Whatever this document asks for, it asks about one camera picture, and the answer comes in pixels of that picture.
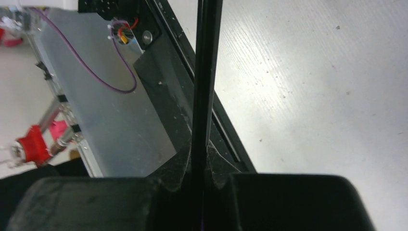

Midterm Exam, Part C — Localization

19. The purple umbrella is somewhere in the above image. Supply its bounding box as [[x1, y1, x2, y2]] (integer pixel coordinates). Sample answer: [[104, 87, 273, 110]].
[[191, 0, 223, 231]]

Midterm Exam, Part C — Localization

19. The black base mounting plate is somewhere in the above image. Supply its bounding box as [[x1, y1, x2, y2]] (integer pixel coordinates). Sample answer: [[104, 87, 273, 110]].
[[78, 0, 257, 174]]

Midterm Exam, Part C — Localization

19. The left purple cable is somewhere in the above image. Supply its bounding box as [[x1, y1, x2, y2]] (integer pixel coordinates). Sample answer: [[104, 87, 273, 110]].
[[30, 7, 138, 94]]

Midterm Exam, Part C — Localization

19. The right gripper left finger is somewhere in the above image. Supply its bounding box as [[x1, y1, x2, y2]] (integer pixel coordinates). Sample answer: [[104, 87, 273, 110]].
[[4, 140, 193, 231]]

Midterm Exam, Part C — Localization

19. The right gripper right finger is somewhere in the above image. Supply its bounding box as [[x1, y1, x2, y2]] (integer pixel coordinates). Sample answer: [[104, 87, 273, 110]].
[[204, 141, 377, 231]]

